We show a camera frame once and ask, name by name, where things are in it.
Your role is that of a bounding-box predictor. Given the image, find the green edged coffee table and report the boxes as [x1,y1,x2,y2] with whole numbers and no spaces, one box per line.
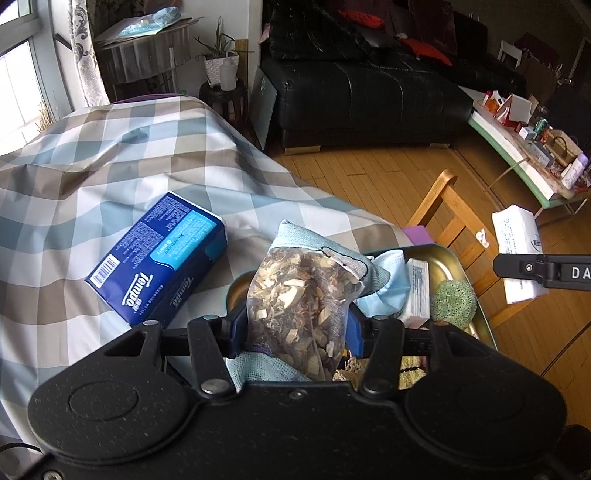
[467,88,591,228]

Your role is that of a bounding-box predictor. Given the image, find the wicker basket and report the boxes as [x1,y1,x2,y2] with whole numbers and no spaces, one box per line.
[547,128,583,158]

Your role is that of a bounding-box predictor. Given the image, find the white box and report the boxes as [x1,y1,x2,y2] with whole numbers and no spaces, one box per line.
[499,94,539,123]

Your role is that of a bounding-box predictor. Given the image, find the blue plastic bag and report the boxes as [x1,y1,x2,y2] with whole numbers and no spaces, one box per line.
[115,6,184,38]

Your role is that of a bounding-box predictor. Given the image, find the small white tissue pack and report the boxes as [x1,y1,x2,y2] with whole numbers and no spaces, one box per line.
[397,258,431,329]
[491,205,544,305]

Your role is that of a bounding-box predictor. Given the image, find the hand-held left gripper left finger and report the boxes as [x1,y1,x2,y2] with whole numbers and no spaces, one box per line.
[103,305,249,400]

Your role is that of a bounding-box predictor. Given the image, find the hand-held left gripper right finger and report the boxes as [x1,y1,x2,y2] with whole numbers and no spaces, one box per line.
[348,308,498,398]

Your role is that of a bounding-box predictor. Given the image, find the wooden chair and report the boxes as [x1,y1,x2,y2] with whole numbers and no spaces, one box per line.
[406,169,523,325]

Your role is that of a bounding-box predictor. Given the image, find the checked tablecloth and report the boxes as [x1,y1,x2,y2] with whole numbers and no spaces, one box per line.
[0,95,414,444]

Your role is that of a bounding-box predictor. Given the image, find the patterned grey curtain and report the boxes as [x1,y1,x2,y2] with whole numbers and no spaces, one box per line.
[68,0,112,110]

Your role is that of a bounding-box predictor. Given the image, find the potted plant in white pot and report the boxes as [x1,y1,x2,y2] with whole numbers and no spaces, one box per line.
[196,17,256,87]

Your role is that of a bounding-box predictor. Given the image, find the purple mat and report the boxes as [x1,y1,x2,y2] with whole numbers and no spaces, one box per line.
[402,224,435,247]

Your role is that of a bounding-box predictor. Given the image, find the window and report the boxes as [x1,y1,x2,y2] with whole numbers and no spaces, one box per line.
[0,0,75,149]

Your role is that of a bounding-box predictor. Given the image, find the glass panel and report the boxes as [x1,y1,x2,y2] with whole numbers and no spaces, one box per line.
[249,65,278,151]

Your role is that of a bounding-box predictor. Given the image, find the purple and white bottle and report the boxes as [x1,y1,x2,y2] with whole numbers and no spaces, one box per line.
[560,153,590,191]

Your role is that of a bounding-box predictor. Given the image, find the green curly scrubber ball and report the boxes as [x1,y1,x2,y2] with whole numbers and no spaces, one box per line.
[431,279,477,331]

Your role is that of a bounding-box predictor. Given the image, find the black leather sofa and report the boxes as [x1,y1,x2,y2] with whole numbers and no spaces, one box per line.
[261,0,528,151]

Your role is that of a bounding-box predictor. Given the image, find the blue tissue pack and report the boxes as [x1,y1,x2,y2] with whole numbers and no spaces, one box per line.
[85,191,228,329]

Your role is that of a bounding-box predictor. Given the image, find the herb sachet bag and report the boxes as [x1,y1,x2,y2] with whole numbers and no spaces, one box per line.
[226,219,376,383]

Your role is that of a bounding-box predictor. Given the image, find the teal and gold tin tray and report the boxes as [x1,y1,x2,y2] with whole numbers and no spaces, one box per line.
[226,244,500,385]

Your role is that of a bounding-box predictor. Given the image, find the red cushion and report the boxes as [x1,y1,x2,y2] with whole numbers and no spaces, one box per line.
[339,9,385,29]
[399,37,454,66]

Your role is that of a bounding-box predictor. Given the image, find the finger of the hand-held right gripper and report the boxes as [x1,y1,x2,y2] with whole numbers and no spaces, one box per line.
[492,253,557,289]

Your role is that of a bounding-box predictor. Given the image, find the dark round stool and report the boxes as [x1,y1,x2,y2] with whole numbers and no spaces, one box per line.
[199,79,250,126]

